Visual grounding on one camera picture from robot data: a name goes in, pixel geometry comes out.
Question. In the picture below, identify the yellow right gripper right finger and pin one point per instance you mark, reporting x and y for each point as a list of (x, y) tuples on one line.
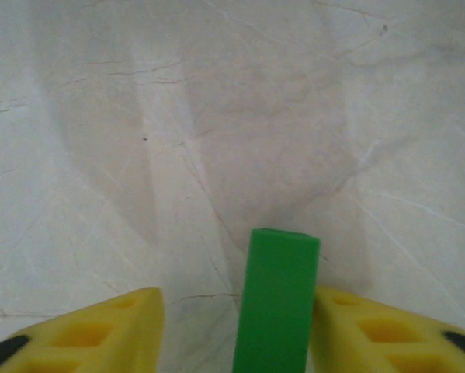
[(372, 342)]

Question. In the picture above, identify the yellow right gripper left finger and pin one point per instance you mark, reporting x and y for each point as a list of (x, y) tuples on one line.
[(100, 342)]

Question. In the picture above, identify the green lego brick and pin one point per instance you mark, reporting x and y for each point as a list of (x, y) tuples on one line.
[(276, 303)]

